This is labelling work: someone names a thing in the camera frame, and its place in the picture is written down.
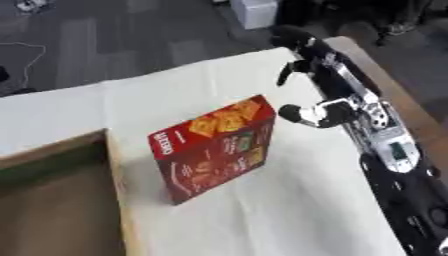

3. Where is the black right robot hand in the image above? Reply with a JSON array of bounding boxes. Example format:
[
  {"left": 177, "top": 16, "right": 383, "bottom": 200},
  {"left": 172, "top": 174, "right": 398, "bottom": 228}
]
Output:
[{"left": 269, "top": 24, "right": 385, "bottom": 129}]

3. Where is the white box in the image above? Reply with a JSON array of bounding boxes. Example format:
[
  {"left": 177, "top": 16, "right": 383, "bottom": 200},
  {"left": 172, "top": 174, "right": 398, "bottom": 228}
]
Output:
[{"left": 229, "top": 0, "right": 280, "bottom": 30}]

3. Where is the red cracker box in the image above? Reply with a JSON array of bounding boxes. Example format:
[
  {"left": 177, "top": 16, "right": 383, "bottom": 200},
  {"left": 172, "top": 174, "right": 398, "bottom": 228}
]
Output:
[{"left": 147, "top": 94, "right": 279, "bottom": 206}]

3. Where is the tan cardboard box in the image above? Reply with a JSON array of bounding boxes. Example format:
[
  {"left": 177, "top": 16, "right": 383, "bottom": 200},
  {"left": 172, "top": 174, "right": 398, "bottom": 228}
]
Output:
[{"left": 0, "top": 128, "right": 146, "bottom": 256}]

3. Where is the white device on floor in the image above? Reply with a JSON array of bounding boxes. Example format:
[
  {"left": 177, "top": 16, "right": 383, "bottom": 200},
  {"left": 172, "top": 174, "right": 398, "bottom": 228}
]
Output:
[{"left": 14, "top": 0, "right": 51, "bottom": 13}]

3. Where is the white cable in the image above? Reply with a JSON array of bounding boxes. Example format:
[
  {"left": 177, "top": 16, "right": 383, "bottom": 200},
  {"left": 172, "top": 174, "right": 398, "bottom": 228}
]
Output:
[{"left": 0, "top": 41, "right": 48, "bottom": 88}]

